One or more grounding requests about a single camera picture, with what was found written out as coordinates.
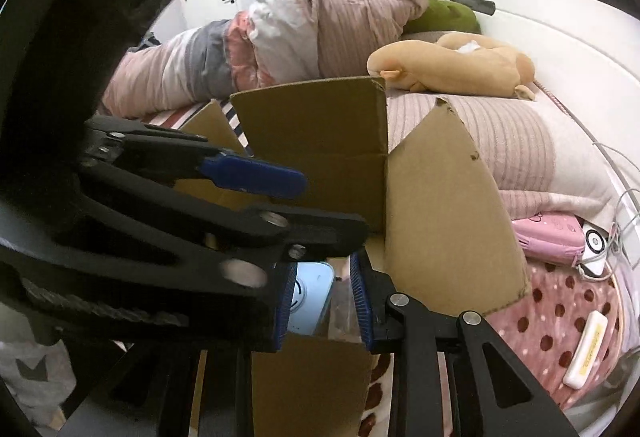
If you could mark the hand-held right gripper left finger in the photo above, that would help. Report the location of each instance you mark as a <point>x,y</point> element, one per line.
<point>284,307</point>

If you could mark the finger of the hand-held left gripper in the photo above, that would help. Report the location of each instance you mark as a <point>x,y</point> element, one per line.
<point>250,174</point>
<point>325,229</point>

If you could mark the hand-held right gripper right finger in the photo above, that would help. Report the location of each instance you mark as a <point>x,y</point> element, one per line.
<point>359,302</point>

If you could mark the light blue square device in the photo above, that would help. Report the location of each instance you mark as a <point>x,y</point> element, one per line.
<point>312,297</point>

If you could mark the brown cardboard box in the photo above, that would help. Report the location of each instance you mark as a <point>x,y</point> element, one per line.
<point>310,132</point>

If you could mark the clear plastic wrapper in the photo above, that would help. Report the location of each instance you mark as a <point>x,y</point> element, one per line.
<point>342,312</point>

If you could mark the pink striped duvet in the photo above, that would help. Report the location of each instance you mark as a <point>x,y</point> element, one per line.
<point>340,17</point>

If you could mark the pink polka dot blanket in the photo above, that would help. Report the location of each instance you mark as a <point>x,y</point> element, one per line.
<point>540,332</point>

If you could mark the pink striped pillow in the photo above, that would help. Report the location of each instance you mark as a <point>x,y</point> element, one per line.
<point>500,142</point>

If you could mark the pink pouch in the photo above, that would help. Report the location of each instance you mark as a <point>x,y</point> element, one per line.
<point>545,237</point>

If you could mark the tan plush toy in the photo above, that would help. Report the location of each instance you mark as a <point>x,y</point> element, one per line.
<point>450,62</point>

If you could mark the green pillow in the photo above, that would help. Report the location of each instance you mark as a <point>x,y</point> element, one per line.
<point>440,17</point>

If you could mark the white round charger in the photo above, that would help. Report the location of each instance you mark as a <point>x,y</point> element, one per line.
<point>594,244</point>

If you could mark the white star-print cloth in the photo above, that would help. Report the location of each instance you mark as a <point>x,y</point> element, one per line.
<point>30,367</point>

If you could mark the white bed headboard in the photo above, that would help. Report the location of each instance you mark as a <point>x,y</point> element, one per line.
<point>550,42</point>

